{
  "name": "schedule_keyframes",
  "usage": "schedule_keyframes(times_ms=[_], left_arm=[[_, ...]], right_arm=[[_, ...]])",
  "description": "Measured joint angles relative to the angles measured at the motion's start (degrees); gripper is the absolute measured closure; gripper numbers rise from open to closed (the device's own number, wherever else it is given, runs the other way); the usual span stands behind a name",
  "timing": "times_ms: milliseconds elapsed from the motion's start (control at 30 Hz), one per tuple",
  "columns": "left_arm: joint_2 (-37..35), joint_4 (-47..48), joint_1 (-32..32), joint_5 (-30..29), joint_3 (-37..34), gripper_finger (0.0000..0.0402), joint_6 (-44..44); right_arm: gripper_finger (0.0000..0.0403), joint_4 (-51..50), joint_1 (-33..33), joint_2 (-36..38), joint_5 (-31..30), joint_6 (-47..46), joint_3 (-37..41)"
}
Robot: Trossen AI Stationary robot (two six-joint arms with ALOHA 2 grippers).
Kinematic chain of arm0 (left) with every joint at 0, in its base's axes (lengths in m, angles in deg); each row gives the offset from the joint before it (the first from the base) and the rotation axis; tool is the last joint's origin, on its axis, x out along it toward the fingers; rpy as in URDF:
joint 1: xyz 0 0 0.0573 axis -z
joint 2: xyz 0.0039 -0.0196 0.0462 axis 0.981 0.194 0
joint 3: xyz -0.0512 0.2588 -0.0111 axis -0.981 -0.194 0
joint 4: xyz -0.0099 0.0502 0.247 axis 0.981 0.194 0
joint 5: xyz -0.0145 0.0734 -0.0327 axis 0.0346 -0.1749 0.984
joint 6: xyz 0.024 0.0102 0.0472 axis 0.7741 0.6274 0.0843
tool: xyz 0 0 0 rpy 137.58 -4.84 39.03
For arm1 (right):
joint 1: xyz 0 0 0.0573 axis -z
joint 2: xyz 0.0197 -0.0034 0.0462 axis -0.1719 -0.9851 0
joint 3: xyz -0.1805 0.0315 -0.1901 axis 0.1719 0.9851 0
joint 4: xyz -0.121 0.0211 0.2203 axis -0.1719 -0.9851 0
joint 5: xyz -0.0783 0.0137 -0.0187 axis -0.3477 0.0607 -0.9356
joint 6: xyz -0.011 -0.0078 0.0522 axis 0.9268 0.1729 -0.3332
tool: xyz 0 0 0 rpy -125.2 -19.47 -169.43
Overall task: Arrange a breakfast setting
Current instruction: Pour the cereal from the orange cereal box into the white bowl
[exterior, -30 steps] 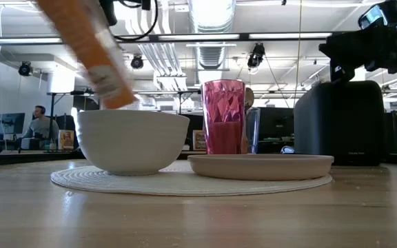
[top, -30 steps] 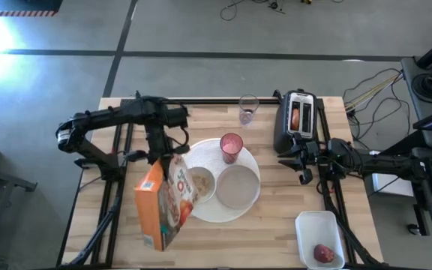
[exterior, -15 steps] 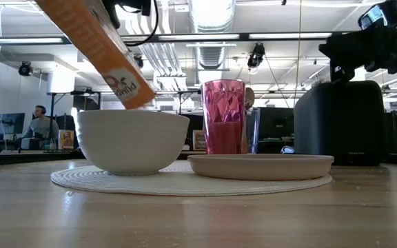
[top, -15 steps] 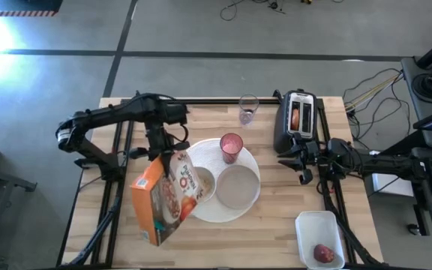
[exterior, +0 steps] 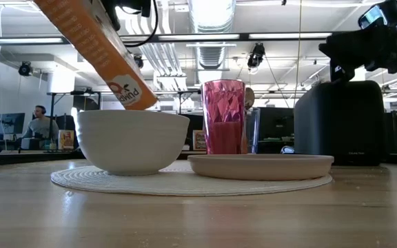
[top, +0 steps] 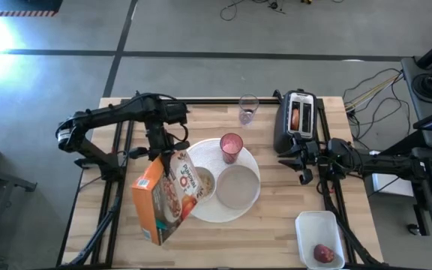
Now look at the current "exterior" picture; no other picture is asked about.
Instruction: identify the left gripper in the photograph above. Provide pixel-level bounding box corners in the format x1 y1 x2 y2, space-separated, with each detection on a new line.
100 0 152 32

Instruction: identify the orange pumpkin cereal box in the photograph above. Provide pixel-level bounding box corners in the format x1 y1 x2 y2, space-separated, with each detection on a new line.
32 0 159 112

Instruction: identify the black toaster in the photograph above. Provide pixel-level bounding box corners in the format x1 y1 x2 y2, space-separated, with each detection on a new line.
293 79 386 167

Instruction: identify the white ceramic bowl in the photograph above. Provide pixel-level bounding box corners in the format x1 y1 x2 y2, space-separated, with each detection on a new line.
76 109 191 177

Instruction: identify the pink faceted tumbler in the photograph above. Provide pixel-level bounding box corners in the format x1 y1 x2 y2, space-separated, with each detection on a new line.
200 79 249 156

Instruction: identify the beige ceramic plate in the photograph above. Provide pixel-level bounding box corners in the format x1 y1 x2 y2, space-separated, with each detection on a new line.
187 153 335 182

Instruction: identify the white woven round placemat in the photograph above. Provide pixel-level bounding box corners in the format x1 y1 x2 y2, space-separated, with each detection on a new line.
50 159 334 198

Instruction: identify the clear drinking glass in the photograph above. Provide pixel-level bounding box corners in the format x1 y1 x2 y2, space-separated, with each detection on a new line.
245 107 262 154

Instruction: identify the small yellow printed box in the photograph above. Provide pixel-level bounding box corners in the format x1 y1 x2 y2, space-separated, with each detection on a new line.
58 130 76 151

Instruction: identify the person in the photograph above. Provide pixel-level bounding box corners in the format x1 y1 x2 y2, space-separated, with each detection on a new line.
21 104 61 141

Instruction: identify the black computer monitor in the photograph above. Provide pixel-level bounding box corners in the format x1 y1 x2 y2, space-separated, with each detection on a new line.
0 112 26 136

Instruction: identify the printed cardboard box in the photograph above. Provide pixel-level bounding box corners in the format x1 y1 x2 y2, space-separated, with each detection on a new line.
192 130 207 152

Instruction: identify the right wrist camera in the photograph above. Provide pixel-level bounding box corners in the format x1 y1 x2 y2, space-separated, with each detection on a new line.
358 4 389 31

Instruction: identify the silver ribbed ventilation duct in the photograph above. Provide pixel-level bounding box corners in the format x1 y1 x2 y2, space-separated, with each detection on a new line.
187 0 236 70

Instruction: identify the black overhead frame bar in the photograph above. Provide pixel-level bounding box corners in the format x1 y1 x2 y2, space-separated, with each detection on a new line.
0 32 349 45

